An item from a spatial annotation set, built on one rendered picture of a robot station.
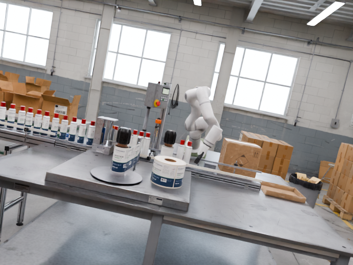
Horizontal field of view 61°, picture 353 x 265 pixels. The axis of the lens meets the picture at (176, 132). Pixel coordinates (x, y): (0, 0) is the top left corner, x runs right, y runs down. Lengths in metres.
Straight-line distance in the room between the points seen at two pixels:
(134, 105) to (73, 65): 1.96
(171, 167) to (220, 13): 6.53
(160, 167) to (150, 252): 0.47
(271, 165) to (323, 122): 2.85
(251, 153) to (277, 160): 3.12
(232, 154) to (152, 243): 1.19
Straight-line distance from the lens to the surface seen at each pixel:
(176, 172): 1.81
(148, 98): 2.39
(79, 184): 1.75
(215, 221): 1.66
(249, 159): 2.65
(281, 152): 5.74
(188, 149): 2.35
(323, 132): 8.28
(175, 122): 7.85
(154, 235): 1.71
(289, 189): 2.70
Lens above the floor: 1.45
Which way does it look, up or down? 8 degrees down
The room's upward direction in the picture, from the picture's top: 12 degrees clockwise
